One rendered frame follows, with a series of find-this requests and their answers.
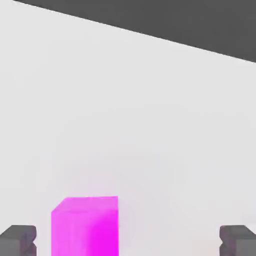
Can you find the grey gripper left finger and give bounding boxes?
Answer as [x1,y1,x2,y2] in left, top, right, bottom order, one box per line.
[0,224,38,256]

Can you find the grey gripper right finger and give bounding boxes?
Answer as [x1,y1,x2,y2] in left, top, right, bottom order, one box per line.
[219,224,256,256]

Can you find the small magenta cube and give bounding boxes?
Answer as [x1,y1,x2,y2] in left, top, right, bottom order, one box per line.
[50,196,120,256]

